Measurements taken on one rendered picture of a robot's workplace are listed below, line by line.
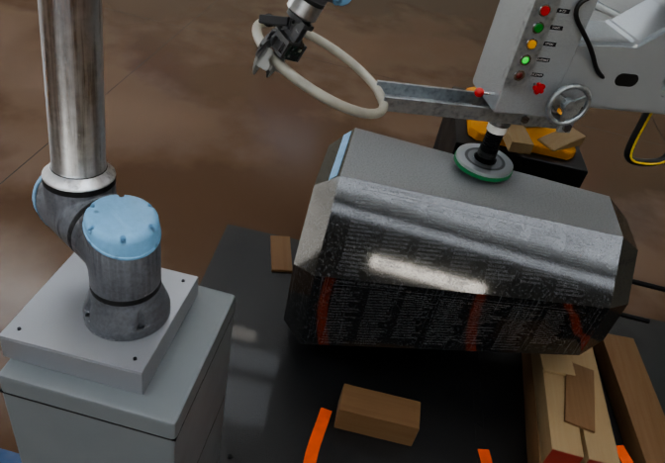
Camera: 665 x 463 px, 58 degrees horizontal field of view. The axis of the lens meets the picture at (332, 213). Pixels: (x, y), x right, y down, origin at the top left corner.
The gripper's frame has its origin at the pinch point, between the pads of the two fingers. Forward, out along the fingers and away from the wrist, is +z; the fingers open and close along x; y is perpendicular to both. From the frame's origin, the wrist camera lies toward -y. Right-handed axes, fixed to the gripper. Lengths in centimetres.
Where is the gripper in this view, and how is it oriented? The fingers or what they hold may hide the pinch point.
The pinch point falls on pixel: (260, 70)
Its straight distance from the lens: 177.4
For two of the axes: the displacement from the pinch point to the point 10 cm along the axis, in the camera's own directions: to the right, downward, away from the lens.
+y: 5.5, 7.1, -4.4
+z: -5.3, 7.0, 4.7
